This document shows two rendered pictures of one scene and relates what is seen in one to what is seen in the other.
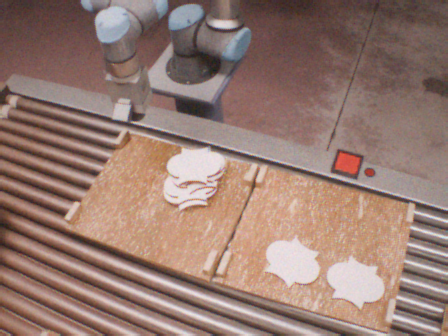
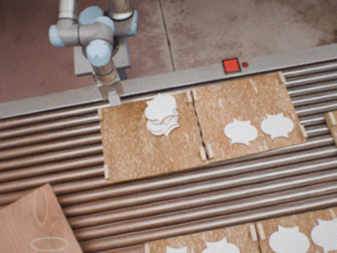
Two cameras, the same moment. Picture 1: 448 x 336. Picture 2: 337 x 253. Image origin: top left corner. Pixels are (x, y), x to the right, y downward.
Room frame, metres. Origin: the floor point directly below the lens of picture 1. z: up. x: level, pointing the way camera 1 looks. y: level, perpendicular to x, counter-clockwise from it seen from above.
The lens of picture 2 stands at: (0.16, 0.42, 2.32)
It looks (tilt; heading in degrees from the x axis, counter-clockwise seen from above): 64 degrees down; 329
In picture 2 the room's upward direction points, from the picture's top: 8 degrees counter-clockwise
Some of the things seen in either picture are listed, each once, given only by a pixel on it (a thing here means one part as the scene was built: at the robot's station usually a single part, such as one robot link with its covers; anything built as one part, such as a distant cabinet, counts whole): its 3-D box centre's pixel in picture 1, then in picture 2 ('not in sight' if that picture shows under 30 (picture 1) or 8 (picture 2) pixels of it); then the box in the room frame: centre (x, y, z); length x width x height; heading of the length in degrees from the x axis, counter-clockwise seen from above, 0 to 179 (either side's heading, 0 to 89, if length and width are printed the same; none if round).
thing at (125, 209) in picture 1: (162, 199); (150, 135); (0.74, 0.16, 0.93); 0.41 x 0.35 x 0.02; 62
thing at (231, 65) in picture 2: (347, 164); (231, 66); (0.79, -0.34, 0.92); 0.06 x 0.06 x 0.01; 61
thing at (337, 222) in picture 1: (321, 243); (246, 115); (0.56, -0.22, 0.93); 0.41 x 0.35 x 0.02; 63
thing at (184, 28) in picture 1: (189, 27); (94, 23); (1.31, 0.04, 1.05); 0.13 x 0.12 x 0.14; 51
